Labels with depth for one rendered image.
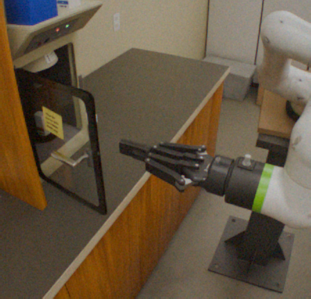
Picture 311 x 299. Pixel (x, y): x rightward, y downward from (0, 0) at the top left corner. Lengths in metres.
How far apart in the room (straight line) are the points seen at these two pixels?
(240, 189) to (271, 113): 0.91
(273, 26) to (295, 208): 0.49
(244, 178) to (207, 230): 1.66
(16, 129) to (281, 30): 0.74
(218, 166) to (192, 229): 1.63
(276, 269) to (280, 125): 1.00
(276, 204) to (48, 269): 0.63
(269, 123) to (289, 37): 0.64
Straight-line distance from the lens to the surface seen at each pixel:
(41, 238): 1.02
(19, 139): 0.93
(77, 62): 1.18
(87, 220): 1.04
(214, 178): 0.60
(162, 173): 0.62
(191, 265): 2.05
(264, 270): 2.10
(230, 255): 2.11
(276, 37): 0.88
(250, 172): 0.59
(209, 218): 2.30
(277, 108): 1.47
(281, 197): 0.58
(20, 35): 0.86
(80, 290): 1.15
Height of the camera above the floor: 1.72
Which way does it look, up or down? 36 degrees down
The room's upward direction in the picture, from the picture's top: straight up
